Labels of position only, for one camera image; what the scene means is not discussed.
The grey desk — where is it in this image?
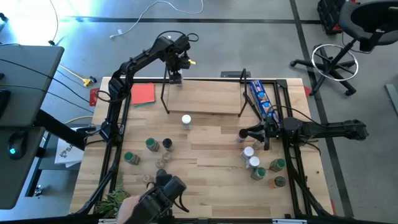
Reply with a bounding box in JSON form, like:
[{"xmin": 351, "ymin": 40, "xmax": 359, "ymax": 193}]
[{"xmin": 0, "ymin": 43, "xmax": 65, "ymax": 210}]

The yellow extension cord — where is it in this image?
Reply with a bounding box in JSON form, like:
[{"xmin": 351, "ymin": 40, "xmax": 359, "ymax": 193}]
[{"xmin": 58, "ymin": 63, "xmax": 94, "ymax": 88}]

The black handheld device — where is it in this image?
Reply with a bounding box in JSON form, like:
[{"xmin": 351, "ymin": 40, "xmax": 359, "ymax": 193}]
[{"xmin": 133, "ymin": 174, "xmax": 190, "ymax": 224}]

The wooden shelf black metal frame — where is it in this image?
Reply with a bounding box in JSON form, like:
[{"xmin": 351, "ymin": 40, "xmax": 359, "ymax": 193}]
[{"xmin": 160, "ymin": 67, "xmax": 261, "ymax": 118}]

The blue plastic wrap box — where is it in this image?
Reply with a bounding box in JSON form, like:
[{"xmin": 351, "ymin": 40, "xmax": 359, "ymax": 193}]
[{"xmin": 248, "ymin": 80, "xmax": 282, "ymax": 129}]

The purple label black lid jar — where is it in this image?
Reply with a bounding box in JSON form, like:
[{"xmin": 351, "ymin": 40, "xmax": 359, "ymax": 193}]
[{"xmin": 235, "ymin": 129, "xmax": 249, "ymax": 144}]

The person's hand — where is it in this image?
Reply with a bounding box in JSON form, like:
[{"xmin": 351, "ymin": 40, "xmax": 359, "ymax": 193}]
[{"xmin": 116, "ymin": 194, "xmax": 142, "ymax": 224}]

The white paper with logo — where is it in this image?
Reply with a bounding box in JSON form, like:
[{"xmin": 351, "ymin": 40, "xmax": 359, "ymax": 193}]
[{"xmin": 54, "ymin": 136, "xmax": 85, "ymax": 169}]

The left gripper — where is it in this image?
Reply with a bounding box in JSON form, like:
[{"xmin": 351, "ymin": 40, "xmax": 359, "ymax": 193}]
[{"xmin": 166, "ymin": 46, "xmax": 191, "ymax": 85}]

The potted succulent plant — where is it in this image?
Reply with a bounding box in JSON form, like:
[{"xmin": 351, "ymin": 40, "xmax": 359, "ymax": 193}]
[{"xmin": 95, "ymin": 172, "xmax": 131, "ymax": 219}]

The black desk leg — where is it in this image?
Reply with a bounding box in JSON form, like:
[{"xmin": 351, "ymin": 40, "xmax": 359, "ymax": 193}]
[{"xmin": 32, "ymin": 109, "xmax": 97, "ymax": 151}]

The white floor cable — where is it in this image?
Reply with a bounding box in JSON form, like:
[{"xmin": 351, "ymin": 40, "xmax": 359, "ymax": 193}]
[{"xmin": 109, "ymin": 0, "xmax": 205, "ymax": 40}]

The green lid spice jar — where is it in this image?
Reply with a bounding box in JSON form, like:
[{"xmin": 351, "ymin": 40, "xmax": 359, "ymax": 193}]
[
  {"xmin": 123, "ymin": 151, "xmax": 141, "ymax": 166},
  {"xmin": 269, "ymin": 157, "xmax": 286, "ymax": 173},
  {"xmin": 145, "ymin": 138, "xmax": 160, "ymax": 152},
  {"xmin": 251, "ymin": 167, "xmax": 267, "ymax": 181}
]

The yellow label black lid jar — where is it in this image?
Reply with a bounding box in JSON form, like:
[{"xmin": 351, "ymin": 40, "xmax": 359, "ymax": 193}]
[{"xmin": 162, "ymin": 138, "xmax": 175, "ymax": 152}]

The red paper pad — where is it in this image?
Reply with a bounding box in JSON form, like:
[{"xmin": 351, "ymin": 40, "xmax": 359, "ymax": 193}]
[{"xmin": 130, "ymin": 83, "xmax": 155, "ymax": 106}]

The black computer mouse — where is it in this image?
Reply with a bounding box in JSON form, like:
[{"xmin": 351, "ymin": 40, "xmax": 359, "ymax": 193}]
[{"xmin": 7, "ymin": 130, "xmax": 27, "ymax": 161}]

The black red tool crate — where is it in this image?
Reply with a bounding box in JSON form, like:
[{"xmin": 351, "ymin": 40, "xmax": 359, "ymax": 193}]
[{"xmin": 316, "ymin": 0, "xmax": 346, "ymax": 35}]

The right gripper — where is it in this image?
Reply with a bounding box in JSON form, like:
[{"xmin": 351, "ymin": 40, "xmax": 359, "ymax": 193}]
[{"xmin": 247, "ymin": 119, "xmax": 283, "ymax": 152}]

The black stool chair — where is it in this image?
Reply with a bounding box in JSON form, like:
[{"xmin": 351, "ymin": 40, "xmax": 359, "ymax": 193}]
[{"xmin": 289, "ymin": 0, "xmax": 398, "ymax": 96}]

